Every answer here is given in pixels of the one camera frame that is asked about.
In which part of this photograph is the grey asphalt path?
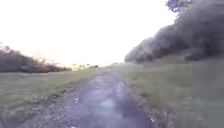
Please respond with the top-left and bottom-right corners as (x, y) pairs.
(13, 68), (158, 128)

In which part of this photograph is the grass slope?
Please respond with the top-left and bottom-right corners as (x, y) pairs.
(116, 53), (224, 128)

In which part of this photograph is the grass field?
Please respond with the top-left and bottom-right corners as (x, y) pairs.
(0, 64), (116, 128)

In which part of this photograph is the row of dark trees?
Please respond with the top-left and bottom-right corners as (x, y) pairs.
(124, 0), (224, 65)

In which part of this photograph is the row of reddish bushes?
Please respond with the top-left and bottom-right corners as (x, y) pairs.
(0, 44), (73, 74)

